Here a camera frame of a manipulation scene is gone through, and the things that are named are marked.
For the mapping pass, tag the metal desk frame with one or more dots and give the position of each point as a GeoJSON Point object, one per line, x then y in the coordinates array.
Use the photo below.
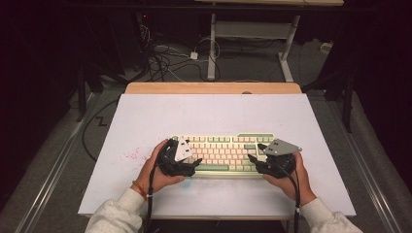
{"type": "Point", "coordinates": [252, 29]}

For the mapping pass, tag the white power strip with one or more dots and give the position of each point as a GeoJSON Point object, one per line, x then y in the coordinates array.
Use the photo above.
{"type": "Point", "coordinates": [326, 47]}

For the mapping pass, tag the person's left hand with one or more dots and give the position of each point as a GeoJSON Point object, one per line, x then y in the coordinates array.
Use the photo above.
{"type": "Point", "coordinates": [152, 176]}

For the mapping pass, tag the white power adapter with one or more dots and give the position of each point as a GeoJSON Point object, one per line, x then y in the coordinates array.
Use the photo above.
{"type": "Point", "coordinates": [193, 55]}

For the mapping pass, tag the black metal stand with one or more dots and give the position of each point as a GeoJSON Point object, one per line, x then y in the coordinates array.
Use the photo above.
{"type": "Point", "coordinates": [81, 93]}
{"type": "Point", "coordinates": [348, 103]}

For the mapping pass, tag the green and cream keyboard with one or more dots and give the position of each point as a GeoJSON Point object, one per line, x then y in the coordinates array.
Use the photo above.
{"type": "Point", "coordinates": [223, 153]}

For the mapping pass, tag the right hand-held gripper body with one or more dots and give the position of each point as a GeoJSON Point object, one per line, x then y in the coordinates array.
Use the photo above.
{"type": "Point", "coordinates": [281, 149]}

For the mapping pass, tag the person's right hand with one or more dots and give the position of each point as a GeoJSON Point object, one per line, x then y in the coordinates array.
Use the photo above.
{"type": "Point", "coordinates": [299, 184]}

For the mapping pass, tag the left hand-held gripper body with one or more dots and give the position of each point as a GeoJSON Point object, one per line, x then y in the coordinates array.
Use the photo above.
{"type": "Point", "coordinates": [183, 150]}

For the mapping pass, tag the aluminium floor rail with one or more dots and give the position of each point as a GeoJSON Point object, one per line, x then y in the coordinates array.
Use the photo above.
{"type": "Point", "coordinates": [48, 187]}
{"type": "Point", "coordinates": [366, 168]}

